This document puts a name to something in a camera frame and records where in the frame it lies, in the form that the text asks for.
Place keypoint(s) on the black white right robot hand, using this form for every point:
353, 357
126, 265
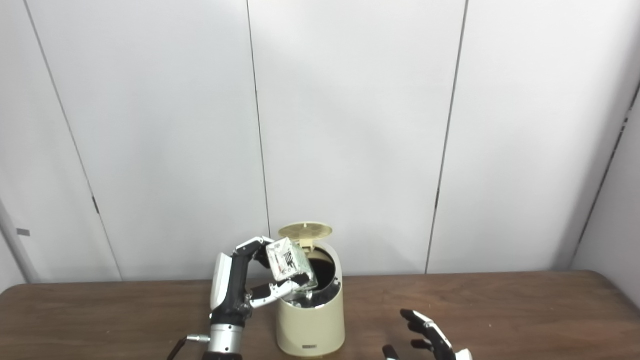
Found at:
435, 340

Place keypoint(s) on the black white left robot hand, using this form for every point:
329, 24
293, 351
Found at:
232, 285

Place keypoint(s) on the white green milk carton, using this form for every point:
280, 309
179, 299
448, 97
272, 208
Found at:
287, 260

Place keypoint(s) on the cream-colored bin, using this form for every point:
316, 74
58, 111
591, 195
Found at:
310, 327

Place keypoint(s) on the round cream bin lid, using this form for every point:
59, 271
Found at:
305, 231

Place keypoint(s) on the black bin liner bag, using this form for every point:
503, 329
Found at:
325, 272

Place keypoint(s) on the small grey wall tag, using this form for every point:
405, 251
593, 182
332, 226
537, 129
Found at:
23, 232

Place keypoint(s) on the grey wall post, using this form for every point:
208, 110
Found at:
15, 240

